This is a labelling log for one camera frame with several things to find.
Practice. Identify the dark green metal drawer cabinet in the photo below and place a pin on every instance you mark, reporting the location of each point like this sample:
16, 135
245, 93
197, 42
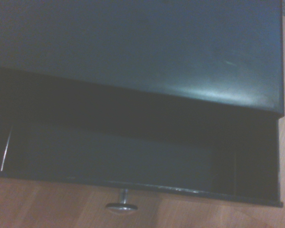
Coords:
123, 47

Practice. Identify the dark green metal drawer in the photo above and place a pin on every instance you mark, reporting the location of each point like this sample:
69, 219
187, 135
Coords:
123, 159

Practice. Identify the silver round drawer knob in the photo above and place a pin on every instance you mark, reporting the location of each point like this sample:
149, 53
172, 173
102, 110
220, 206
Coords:
122, 205

